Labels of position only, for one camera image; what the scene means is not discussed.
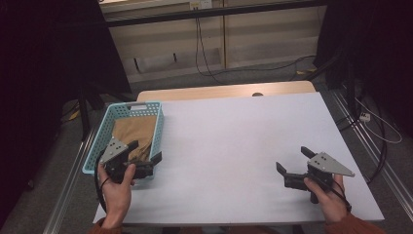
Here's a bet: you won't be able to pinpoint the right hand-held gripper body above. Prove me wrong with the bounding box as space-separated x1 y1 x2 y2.
282 151 356 205

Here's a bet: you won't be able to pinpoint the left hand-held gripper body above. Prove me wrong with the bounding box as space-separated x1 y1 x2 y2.
99 136 155 183

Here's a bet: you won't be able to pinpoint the tan pants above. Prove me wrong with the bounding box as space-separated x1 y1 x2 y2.
111 115 158 163

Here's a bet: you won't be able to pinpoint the light blue plastic basket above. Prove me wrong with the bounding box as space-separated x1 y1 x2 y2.
81 100 166 181

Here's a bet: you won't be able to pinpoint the person's right hand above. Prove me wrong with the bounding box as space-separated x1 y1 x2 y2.
303 175 353 224

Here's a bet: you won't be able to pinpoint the person's left hand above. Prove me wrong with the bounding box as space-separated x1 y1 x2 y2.
96 162 137 229

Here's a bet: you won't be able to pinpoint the black stand legs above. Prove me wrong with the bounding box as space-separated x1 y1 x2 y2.
77 82 137 141

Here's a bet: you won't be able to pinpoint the white table cover sheet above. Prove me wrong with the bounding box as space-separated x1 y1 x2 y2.
93 92 386 227

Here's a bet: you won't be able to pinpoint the wooden table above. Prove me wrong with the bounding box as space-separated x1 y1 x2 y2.
135 80 317 102

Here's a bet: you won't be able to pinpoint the dark curtain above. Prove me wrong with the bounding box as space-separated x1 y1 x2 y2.
313 0 413 137
0 0 131 228

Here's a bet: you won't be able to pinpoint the beige cabinet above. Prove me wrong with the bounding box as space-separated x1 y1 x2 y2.
98 0 325 84

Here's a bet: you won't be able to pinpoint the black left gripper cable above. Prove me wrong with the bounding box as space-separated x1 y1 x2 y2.
94 149 112 215

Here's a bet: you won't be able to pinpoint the aluminium floor rail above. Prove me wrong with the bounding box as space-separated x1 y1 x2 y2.
42 128 98 234
328 88 413 214

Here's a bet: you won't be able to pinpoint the black looped cable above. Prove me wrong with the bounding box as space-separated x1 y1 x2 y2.
335 106 388 183

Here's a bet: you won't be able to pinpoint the white cable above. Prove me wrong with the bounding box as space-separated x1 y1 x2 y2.
355 97 403 145

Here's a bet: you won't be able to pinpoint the black floor cable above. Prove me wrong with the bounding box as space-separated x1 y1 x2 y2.
210 54 317 82

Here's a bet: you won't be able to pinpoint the black hanging cable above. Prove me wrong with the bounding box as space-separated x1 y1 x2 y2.
194 18 225 86

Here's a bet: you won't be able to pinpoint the black horizontal frame bar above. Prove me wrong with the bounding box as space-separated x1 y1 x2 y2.
105 0 327 27

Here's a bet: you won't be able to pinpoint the white wall socket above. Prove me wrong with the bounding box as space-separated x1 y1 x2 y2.
189 0 213 11

